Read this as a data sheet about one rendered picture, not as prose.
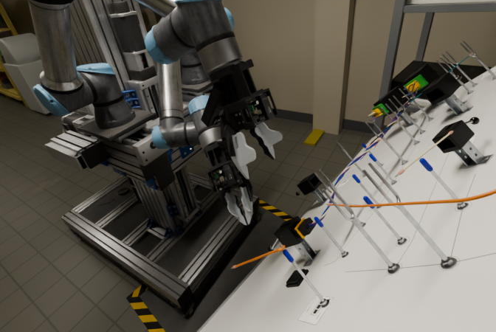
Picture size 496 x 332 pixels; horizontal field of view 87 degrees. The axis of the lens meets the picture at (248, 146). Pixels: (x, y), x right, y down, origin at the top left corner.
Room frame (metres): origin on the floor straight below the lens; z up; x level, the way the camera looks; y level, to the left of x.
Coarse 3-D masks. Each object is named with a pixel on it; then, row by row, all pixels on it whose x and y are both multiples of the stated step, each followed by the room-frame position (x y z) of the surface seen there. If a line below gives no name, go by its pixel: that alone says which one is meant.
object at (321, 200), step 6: (312, 174) 0.68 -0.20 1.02; (306, 180) 0.65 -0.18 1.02; (312, 180) 0.68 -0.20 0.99; (318, 180) 0.67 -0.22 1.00; (300, 186) 0.67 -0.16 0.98; (306, 186) 0.65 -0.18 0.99; (312, 186) 0.64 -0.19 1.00; (318, 186) 0.65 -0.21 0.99; (306, 192) 0.65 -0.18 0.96; (312, 192) 0.65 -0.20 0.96; (318, 198) 0.64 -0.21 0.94; (324, 198) 0.64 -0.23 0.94
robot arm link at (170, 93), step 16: (160, 64) 0.88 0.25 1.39; (176, 64) 0.89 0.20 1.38; (160, 80) 0.84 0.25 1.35; (176, 80) 0.84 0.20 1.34; (160, 96) 0.80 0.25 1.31; (176, 96) 0.80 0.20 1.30; (160, 112) 0.77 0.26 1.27; (176, 112) 0.76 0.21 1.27; (160, 128) 0.72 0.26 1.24; (176, 128) 0.71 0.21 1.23; (160, 144) 0.70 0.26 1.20; (176, 144) 0.70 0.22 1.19
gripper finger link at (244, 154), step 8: (232, 136) 0.43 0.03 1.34; (240, 136) 0.42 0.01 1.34; (240, 144) 0.42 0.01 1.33; (240, 152) 0.41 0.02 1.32; (248, 152) 0.40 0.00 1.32; (232, 160) 0.41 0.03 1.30; (240, 160) 0.41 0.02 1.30; (248, 160) 0.39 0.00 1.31; (240, 168) 0.40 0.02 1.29; (248, 176) 0.40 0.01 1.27
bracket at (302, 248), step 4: (304, 240) 0.36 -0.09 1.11; (300, 244) 0.35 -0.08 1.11; (304, 244) 0.36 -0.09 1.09; (308, 244) 0.36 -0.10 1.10; (296, 248) 0.35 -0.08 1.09; (300, 248) 0.35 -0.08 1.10; (304, 248) 0.36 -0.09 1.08; (308, 248) 0.35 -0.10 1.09; (300, 252) 0.35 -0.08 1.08; (304, 252) 0.34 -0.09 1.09; (308, 252) 0.35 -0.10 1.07; (312, 252) 0.35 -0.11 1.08; (316, 252) 0.35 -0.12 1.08; (304, 256) 0.34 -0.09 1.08; (308, 256) 0.33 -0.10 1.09; (312, 256) 0.34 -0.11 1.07; (316, 256) 0.34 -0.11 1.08; (308, 260) 0.33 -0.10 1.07; (312, 260) 0.33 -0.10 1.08; (304, 264) 0.33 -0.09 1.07; (308, 264) 0.32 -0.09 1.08
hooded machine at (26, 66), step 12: (12, 36) 4.57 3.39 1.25; (24, 36) 4.63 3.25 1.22; (0, 48) 4.53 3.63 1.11; (12, 48) 4.37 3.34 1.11; (24, 48) 4.48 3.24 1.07; (36, 48) 4.60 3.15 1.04; (12, 60) 4.41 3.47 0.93; (24, 60) 4.39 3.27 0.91; (36, 60) 4.49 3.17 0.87; (12, 72) 4.50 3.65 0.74; (24, 72) 4.29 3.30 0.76; (36, 72) 4.41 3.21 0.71; (24, 84) 4.34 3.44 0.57; (36, 84) 4.34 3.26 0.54; (24, 96) 4.54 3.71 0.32; (36, 108) 4.41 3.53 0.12
